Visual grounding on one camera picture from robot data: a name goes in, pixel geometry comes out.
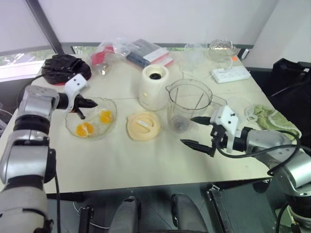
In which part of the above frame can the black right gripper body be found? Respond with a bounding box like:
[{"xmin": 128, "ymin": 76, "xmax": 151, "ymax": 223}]
[{"xmin": 208, "ymin": 124, "xmax": 231, "ymax": 158}]

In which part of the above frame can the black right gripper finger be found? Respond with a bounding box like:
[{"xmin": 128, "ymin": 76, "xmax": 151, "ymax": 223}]
[
  {"xmin": 190, "ymin": 116, "xmax": 212, "ymax": 126},
  {"xmin": 180, "ymin": 139, "xmax": 216, "ymax": 158}
]

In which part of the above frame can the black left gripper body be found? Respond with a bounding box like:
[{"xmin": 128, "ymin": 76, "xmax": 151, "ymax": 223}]
[{"xmin": 72, "ymin": 95, "xmax": 85, "ymax": 114}]

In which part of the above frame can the clear blender jar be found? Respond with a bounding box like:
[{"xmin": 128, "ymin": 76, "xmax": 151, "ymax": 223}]
[{"xmin": 165, "ymin": 79, "xmax": 229, "ymax": 133}]

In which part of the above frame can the green cloth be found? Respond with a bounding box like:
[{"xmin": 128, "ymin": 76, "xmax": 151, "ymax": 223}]
[{"xmin": 251, "ymin": 104, "xmax": 302, "ymax": 141}]

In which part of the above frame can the cream blender lid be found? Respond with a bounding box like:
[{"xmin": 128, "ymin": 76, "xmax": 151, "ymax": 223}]
[{"xmin": 125, "ymin": 111, "xmax": 161, "ymax": 141}]

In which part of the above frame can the cream blender base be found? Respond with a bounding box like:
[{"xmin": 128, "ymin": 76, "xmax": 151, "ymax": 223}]
[{"xmin": 138, "ymin": 64, "xmax": 170, "ymax": 112}]

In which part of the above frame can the clear glass bowl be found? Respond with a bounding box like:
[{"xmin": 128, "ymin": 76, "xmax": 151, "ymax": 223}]
[{"xmin": 65, "ymin": 97, "xmax": 118, "ymax": 141}]

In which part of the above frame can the plastic bag with red item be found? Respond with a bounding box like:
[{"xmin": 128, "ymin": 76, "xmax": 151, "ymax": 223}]
[{"xmin": 88, "ymin": 37, "xmax": 132, "ymax": 76}]

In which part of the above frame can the white power strip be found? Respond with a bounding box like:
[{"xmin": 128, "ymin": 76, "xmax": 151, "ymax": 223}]
[{"xmin": 210, "ymin": 67, "xmax": 252, "ymax": 84}]

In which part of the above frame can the clear crumpled plastic bag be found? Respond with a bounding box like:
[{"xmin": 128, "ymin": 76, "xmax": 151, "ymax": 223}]
[{"xmin": 181, "ymin": 42, "xmax": 212, "ymax": 73}]

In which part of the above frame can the dark rounded shape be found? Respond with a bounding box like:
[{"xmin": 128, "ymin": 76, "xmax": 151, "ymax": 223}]
[
  {"xmin": 113, "ymin": 196, "xmax": 142, "ymax": 233},
  {"xmin": 171, "ymin": 193, "xmax": 210, "ymax": 233}
]

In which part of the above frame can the glass bowl with wrap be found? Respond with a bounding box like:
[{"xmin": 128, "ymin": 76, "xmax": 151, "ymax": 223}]
[{"xmin": 206, "ymin": 38, "xmax": 240, "ymax": 61}]

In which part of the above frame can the large black bag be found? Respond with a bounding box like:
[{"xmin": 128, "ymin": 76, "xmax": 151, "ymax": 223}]
[{"xmin": 259, "ymin": 57, "xmax": 311, "ymax": 151}]

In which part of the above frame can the black table clamp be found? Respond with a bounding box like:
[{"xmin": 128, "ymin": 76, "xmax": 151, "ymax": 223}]
[{"xmin": 79, "ymin": 206, "xmax": 95, "ymax": 233}]

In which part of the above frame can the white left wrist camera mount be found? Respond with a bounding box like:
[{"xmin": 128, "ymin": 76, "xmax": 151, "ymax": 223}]
[{"xmin": 64, "ymin": 74, "xmax": 88, "ymax": 114}]

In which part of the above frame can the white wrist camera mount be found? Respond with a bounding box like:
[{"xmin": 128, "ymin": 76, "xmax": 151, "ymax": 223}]
[
  {"xmin": 210, "ymin": 105, "xmax": 241, "ymax": 153},
  {"xmin": 64, "ymin": 74, "xmax": 88, "ymax": 114}
]

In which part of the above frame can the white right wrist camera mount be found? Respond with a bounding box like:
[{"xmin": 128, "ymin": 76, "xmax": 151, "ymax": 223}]
[{"xmin": 210, "ymin": 105, "xmax": 241, "ymax": 153}]

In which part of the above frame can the black bag with straps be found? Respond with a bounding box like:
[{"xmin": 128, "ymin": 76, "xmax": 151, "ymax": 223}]
[{"xmin": 40, "ymin": 54, "xmax": 92, "ymax": 85}]

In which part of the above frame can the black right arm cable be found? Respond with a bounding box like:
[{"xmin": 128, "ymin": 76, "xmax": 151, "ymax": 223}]
[{"xmin": 215, "ymin": 135, "xmax": 302, "ymax": 177}]

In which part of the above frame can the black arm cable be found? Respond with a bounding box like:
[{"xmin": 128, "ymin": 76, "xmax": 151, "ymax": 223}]
[
  {"xmin": 48, "ymin": 148, "xmax": 62, "ymax": 233},
  {"xmin": 215, "ymin": 135, "xmax": 302, "ymax": 177}
]

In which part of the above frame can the dark window frame post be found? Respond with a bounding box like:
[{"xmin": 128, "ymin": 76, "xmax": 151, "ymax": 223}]
[{"xmin": 24, "ymin": 0, "xmax": 64, "ymax": 53}]

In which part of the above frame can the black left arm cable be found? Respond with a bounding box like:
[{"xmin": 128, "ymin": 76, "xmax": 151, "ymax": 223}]
[{"xmin": 48, "ymin": 148, "xmax": 62, "ymax": 233}]

